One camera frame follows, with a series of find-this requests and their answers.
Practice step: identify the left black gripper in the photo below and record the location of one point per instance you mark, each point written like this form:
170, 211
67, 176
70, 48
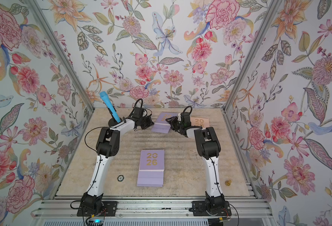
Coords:
149, 123

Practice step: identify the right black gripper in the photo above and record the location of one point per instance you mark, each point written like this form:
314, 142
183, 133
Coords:
173, 122

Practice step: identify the purple calendar back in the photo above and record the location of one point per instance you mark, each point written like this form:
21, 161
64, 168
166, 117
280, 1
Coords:
161, 125

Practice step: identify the purple calendar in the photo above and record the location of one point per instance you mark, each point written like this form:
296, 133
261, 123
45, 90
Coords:
161, 125
151, 168

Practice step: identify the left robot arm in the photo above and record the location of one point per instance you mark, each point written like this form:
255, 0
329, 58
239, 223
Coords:
107, 147

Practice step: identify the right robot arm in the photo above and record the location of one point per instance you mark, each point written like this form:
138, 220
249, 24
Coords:
209, 148

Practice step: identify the peach 2026 calendar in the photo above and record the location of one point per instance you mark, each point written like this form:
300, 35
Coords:
200, 121

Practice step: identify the blue microphone on black stand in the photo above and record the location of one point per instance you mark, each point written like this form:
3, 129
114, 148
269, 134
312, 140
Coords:
109, 108

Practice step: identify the small black round disc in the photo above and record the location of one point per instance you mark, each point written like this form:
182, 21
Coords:
120, 178

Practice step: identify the small brass knob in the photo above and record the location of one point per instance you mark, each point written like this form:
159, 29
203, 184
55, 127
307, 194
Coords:
228, 182

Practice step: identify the left aluminium corner post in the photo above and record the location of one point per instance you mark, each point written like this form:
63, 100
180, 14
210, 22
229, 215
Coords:
49, 34

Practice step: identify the aluminium corner post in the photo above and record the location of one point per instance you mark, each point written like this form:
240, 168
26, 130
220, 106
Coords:
236, 82
49, 34

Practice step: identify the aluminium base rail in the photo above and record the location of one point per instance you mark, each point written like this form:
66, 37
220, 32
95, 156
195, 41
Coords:
242, 208

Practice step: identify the right aluminium corner post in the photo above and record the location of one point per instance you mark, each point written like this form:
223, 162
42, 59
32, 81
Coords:
236, 82

